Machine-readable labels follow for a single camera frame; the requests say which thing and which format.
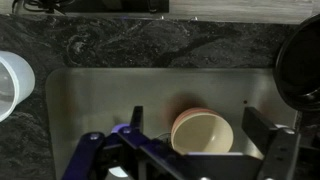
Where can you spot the small dark red speck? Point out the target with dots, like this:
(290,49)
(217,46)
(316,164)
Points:
(245,101)

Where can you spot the stainless steel sink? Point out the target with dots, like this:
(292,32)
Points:
(100,96)

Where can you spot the translucent plastic container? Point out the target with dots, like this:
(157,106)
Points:
(20,76)

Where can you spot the cream bowl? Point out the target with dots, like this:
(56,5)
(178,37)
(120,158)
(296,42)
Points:
(203,133)

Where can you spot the orange bowl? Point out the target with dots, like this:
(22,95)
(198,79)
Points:
(186,112)

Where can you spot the black round plate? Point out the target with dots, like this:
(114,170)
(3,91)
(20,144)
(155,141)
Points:
(300,66)

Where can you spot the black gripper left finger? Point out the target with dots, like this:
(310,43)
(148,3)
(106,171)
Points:
(137,118)

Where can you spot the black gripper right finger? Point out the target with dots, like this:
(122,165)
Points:
(260,128)

